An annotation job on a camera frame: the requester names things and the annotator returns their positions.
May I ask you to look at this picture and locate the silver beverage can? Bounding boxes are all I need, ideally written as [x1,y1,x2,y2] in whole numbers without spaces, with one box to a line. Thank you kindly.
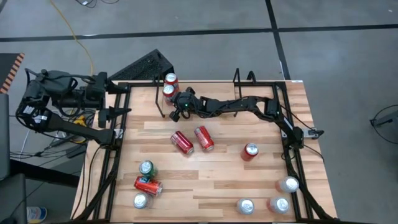
[132,192,153,210]
[236,198,256,215]

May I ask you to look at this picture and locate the black floor beam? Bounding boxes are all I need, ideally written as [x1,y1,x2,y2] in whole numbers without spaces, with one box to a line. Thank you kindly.
[9,158,80,187]

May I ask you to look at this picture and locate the black mat with striped edge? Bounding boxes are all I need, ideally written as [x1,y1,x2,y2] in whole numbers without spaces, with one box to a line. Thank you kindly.
[0,52,25,95]

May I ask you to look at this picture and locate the black wire tray rack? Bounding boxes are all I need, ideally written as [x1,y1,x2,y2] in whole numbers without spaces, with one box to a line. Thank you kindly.
[154,74,243,119]

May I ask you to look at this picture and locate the red can with black label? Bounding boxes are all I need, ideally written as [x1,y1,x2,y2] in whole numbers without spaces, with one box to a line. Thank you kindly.
[133,175,164,197]

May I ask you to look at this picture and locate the black desk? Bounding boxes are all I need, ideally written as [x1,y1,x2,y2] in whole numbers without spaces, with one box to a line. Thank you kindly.
[0,93,28,224]

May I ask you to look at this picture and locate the grey metal bracket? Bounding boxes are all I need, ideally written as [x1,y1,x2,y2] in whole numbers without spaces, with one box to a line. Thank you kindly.
[302,127,325,140]

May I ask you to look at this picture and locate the silver can right edge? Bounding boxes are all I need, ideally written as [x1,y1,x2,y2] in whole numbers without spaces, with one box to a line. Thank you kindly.
[266,195,290,215]

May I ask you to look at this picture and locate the yellow plug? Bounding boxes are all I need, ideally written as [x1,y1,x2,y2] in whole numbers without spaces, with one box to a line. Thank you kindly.
[73,114,88,127]

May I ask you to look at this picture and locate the yellow hanging cable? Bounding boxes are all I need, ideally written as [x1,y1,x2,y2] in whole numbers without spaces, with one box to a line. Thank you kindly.
[49,0,95,77]

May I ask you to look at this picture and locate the black aluminium table frame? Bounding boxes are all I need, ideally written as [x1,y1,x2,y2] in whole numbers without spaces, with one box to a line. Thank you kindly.
[70,80,338,224]

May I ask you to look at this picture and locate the red coca-cola can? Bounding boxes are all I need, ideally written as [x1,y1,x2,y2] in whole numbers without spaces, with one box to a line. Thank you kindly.
[170,130,195,156]
[240,142,259,162]

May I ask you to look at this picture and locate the green Sprite can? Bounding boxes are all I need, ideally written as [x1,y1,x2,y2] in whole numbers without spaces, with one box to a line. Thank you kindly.
[138,159,158,179]

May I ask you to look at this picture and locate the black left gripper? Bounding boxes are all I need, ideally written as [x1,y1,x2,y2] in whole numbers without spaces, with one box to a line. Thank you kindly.
[85,72,132,129]

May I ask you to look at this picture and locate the red Coca-Cola can, black script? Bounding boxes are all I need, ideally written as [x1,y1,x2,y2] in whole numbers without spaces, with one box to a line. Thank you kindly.
[240,142,259,162]

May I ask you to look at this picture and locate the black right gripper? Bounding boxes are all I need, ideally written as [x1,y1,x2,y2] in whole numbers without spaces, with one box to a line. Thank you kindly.
[169,86,206,123]

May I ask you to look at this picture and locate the silver can bottom centre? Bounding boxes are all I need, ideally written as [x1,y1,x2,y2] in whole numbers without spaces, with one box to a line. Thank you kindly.
[275,175,300,194]

